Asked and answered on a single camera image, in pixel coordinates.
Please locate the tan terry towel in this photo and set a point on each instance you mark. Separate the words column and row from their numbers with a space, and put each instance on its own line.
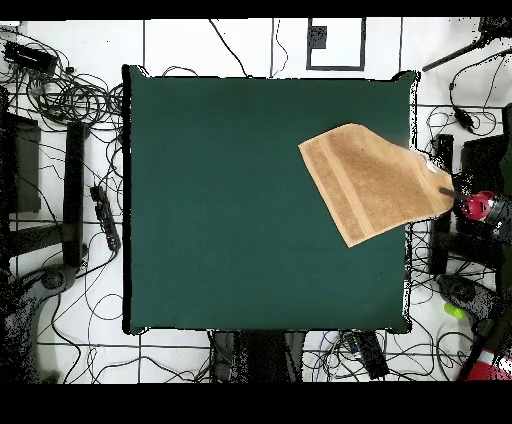
column 360, row 180

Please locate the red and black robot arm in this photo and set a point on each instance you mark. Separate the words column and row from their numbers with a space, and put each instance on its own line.
column 488, row 370

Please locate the black flat panel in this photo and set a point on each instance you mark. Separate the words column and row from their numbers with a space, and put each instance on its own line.
column 480, row 160
column 24, row 168

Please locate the dark green sheet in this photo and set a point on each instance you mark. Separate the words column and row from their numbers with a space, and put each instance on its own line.
column 508, row 164

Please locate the black power adapter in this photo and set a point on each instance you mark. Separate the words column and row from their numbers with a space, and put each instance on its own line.
column 464, row 120

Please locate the black tripod base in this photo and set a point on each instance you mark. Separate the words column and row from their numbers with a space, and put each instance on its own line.
column 52, row 280
column 466, row 294

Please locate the yellow-green ball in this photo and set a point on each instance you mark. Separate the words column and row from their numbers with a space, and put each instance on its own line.
column 454, row 310

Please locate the black rod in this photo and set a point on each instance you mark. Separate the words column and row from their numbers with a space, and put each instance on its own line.
column 452, row 56

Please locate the black power box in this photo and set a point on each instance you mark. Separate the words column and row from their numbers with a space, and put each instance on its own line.
column 372, row 354

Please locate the dark green table cloth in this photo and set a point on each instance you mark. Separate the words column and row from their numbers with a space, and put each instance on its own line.
column 240, row 200

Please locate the black power strip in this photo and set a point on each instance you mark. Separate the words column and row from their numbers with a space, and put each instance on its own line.
column 104, row 218

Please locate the black box device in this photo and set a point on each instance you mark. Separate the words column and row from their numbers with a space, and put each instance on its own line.
column 30, row 58

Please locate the grey square frame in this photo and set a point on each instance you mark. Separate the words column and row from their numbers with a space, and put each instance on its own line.
column 308, row 48

